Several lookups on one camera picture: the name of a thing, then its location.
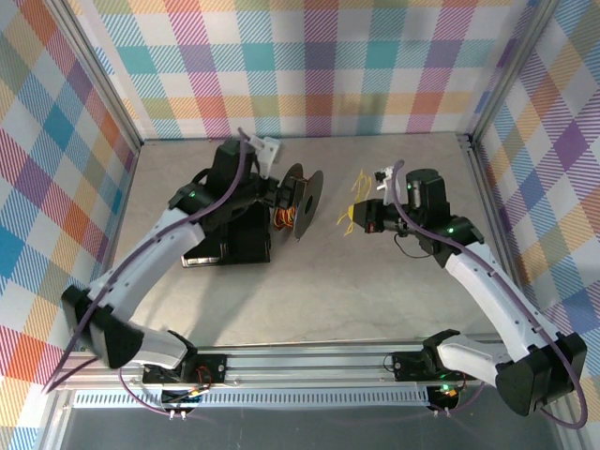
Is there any black cable spool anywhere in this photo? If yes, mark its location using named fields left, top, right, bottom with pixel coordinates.
left=280, top=162, right=325, bottom=244

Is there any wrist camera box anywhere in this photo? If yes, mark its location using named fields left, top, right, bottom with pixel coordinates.
left=247, top=134, right=285, bottom=177
left=373, top=164, right=399, bottom=206

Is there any white slotted cable duct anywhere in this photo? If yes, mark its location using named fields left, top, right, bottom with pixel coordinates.
left=72, top=386, right=431, bottom=410

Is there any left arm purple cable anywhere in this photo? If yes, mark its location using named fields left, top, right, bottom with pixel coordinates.
left=41, top=127, right=248, bottom=416

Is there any orange cable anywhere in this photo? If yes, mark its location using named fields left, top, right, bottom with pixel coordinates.
left=273, top=205, right=299, bottom=233

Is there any red cable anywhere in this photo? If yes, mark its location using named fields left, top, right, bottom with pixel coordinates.
left=274, top=208, right=300, bottom=234

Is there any aluminium table side rail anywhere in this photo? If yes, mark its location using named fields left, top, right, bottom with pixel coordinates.
left=458, top=132, right=519, bottom=292

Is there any aluminium mounting rail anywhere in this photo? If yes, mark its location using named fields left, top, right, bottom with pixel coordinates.
left=50, top=344, right=571, bottom=389

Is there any black divided box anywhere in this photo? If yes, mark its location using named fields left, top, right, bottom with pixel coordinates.
left=180, top=201, right=274, bottom=269

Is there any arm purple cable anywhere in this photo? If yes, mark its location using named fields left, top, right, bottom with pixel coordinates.
left=41, top=127, right=248, bottom=416
left=391, top=159, right=590, bottom=430

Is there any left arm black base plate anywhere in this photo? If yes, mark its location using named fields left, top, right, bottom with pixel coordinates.
left=142, top=353, right=230, bottom=384

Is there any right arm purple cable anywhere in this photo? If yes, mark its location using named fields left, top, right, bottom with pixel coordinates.
left=391, top=159, right=590, bottom=430

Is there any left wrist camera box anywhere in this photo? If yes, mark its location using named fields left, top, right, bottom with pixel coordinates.
left=247, top=134, right=285, bottom=177

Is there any yellow cable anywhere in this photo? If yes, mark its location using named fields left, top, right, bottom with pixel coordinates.
left=337, top=169, right=373, bottom=237

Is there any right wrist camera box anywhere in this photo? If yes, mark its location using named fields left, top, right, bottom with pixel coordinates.
left=373, top=164, right=399, bottom=206

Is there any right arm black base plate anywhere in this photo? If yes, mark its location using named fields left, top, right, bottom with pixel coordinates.
left=390, top=349, right=480, bottom=382

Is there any black camera cable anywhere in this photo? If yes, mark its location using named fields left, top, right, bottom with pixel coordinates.
left=392, top=232, right=440, bottom=260

